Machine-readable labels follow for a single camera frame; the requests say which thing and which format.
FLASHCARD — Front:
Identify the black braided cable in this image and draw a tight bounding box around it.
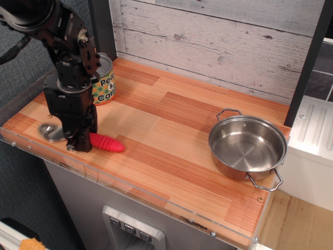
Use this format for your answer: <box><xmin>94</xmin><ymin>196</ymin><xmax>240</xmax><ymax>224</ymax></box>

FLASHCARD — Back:
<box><xmin>0</xmin><ymin>36</ymin><xmax>32</xmax><ymax>66</ymax></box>

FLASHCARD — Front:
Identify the orange object bottom left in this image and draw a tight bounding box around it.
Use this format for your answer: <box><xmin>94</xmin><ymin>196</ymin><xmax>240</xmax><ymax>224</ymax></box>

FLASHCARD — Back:
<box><xmin>19</xmin><ymin>238</ymin><xmax>46</xmax><ymax>250</ymax></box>

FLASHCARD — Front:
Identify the red handled metal spoon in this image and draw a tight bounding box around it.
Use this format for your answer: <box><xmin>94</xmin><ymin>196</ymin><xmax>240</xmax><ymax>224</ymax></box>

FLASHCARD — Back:
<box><xmin>38</xmin><ymin>124</ymin><xmax>125</xmax><ymax>153</ymax></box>

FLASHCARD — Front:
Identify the black vertical post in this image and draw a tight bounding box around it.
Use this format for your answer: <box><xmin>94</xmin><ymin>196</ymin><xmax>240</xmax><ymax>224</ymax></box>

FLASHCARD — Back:
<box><xmin>88</xmin><ymin>0</ymin><xmax>117</xmax><ymax>61</ymax></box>
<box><xmin>284</xmin><ymin>0</ymin><xmax>332</xmax><ymax>128</ymax></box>

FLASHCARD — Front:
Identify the white drainboard sink unit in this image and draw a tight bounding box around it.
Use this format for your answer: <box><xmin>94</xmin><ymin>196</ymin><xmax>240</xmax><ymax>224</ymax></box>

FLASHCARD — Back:
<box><xmin>278</xmin><ymin>96</ymin><xmax>332</xmax><ymax>210</ymax></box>

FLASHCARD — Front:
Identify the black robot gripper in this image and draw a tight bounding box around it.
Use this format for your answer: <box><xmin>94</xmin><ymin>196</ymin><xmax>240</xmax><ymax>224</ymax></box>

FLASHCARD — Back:
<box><xmin>43</xmin><ymin>74</ymin><xmax>98</xmax><ymax>152</ymax></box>

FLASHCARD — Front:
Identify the silver two-handled pot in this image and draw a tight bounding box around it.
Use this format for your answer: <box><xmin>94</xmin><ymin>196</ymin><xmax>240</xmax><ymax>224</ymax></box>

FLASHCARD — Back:
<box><xmin>208</xmin><ymin>109</ymin><xmax>288</xmax><ymax>192</ymax></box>

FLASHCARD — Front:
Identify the black vertical post left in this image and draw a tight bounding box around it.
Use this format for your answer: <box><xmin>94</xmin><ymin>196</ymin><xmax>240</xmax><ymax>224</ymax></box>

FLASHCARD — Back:
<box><xmin>88</xmin><ymin>0</ymin><xmax>117</xmax><ymax>61</ymax></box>

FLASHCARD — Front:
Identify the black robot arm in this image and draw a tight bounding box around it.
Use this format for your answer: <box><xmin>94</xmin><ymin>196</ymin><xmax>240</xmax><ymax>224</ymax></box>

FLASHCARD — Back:
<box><xmin>1</xmin><ymin>1</ymin><xmax>101</xmax><ymax>152</ymax></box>

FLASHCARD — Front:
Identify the grey dispenser button panel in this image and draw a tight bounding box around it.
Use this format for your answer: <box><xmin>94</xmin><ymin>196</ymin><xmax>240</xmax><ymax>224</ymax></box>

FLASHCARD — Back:
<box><xmin>102</xmin><ymin>205</ymin><xmax>167</xmax><ymax>249</ymax></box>

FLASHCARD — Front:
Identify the clear acrylic edge guard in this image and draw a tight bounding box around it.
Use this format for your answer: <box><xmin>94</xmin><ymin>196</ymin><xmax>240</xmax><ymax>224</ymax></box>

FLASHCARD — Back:
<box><xmin>0</xmin><ymin>126</ymin><xmax>260</xmax><ymax>248</ymax></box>

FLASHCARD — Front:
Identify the peas and carrots can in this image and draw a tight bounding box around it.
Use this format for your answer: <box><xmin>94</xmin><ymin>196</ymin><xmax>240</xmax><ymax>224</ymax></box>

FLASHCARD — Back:
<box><xmin>92</xmin><ymin>53</ymin><xmax>117</xmax><ymax>106</ymax></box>

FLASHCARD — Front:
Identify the black vertical post right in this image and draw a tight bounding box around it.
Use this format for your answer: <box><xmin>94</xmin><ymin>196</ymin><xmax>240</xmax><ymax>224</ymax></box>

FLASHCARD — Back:
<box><xmin>284</xmin><ymin>0</ymin><xmax>332</xmax><ymax>128</ymax></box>

